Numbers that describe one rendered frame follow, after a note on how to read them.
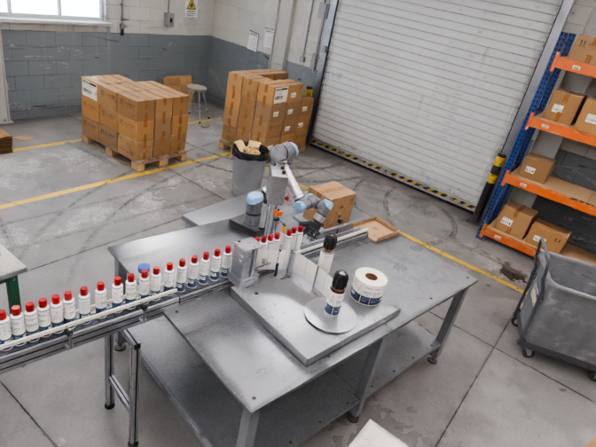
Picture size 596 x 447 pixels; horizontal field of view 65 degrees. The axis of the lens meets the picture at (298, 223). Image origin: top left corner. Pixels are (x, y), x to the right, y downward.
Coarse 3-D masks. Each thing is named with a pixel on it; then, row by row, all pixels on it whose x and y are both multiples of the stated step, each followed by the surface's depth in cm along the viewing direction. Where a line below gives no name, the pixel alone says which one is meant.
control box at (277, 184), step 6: (270, 168) 290; (276, 168) 289; (270, 174) 287; (276, 174) 280; (270, 180) 284; (276, 180) 278; (282, 180) 279; (270, 186) 281; (276, 186) 280; (282, 186) 281; (270, 192) 282; (276, 192) 282; (282, 192) 283; (270, 198) 284; (276, 198) 284; (282, 198) 285; (270, 204) 286; (276, 204) 286; (282, 204) 287
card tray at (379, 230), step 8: (376, 216) 397; (352, 224) 379; (360, 224) 386; (368, 224) 389; (376, 224) 392; (384, 224) 393; (368, 232) 376; (376, 232) 379; (384, 232) 381; (392, 232) 376; (376, 240) 364
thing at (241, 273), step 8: (232, 256) 271; (240, 256) 265; (248, 256) 265; (256, 256) 274; (232, 264) 273; (240, 264) 267; (248, 264) 268; (232, 272) 275; (240, 272) 268; (248, 272) 272; (256, 272) 280; (232, 280) 276; (240, 280) 270; (248, 280) 275
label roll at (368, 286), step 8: (360, 272) 286; (368, 272) 288; (376, 272) 289; (360, 280) 278; (368, 280) 280; (376, 280) 282; (384, 280) 283; (352, 288) 286; (360, 288) 279; (368, 288) 277; (376, 288) 276; (384, 288) 281; (352, 296) 286; (360, 296) 281; (368, 296) 279; (376, 296) 280; (368, 304) 282; (376, 304) 284
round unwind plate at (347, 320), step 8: (312, 304) 272; (320, 304) 273; (344, 304) 277; (304, 312) 264; (312, 312) 265; (320, 312) 266; (344, 312) 270; (352, 312) 272; (312, 320) 259; (320, 320) 260; (328, 320) 262; (336, 320) 263; (344, 320) 264; (352, 320) 265; (320, 328) 254; (328, 328) 256; (336, 328) 257; (344, 328) 258; (352, 328) 259
